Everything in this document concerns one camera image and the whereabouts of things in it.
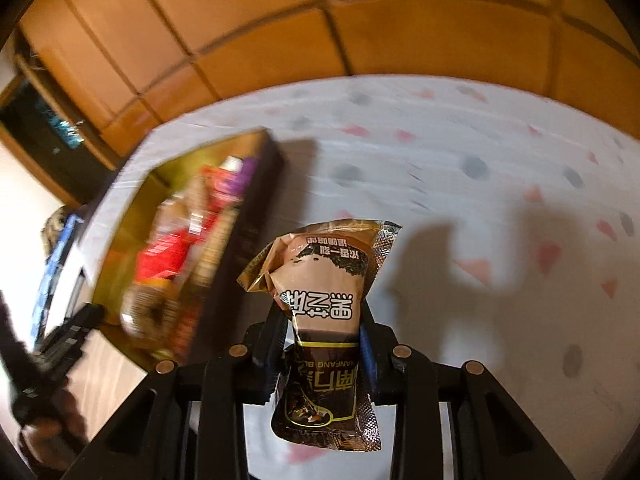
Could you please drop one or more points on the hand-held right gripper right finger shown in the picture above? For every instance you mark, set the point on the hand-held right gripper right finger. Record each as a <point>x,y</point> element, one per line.
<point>367,355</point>

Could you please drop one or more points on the blue flat box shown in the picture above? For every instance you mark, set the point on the blue flat box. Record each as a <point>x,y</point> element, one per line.
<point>52,280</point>

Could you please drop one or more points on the person's left hand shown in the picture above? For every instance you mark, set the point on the person's left hand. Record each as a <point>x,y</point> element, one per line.
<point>55,430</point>

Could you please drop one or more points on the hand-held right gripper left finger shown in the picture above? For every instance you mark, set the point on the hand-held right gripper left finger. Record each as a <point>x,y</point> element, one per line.
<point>265,360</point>

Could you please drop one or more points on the black tin box gold inside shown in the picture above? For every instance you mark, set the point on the black tin box gold inside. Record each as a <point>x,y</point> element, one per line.
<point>250,220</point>

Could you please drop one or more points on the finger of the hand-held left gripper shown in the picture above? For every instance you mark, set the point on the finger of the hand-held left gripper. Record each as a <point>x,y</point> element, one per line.
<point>75,330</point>

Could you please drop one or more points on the dark glass cabinet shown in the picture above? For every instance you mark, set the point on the dark glass cabinet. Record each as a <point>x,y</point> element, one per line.
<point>45,120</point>

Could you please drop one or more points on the purple snack packet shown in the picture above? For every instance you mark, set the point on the purple snack packet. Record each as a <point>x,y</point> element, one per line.
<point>248,175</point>

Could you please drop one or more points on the black gold tan sachet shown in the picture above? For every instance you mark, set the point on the black gold tan sachet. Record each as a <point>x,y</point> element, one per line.
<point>325,280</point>

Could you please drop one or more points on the wooden wardrobe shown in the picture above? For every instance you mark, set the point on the wooden wardrobe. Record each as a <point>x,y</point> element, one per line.
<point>250,20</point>

